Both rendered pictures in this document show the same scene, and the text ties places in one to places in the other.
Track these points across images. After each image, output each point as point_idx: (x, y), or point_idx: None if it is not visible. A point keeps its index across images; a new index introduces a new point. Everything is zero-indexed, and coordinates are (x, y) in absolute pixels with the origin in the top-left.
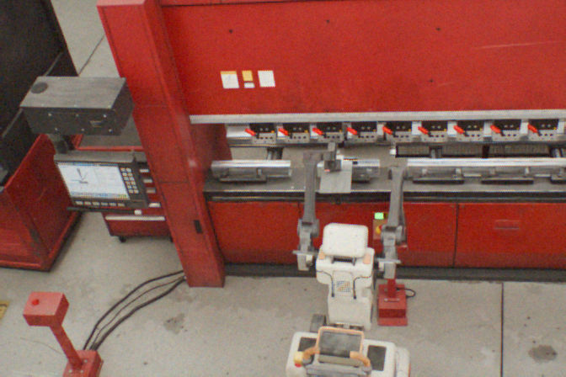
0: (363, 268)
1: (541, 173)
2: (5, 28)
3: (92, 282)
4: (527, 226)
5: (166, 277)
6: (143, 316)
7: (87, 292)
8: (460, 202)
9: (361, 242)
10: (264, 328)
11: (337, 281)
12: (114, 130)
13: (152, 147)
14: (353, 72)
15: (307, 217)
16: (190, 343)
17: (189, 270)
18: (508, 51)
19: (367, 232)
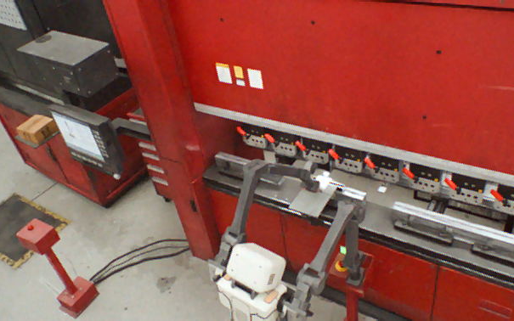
0: (259, 306)
1: None
2: (94, 1)
3: (129, 226)
4: None
5: (181, 241)
6: (147, 267)
7: (121, 233)
8: (442, 265)
9: (264, 277)
10: (230, 317)
11: (235, 308)
12: (81, 89)
13: (151, 122)
14: (338, 89)
15: (234, 228)
16: (166, 306)
17: (191, 242)
18: None
19: (281, 267)
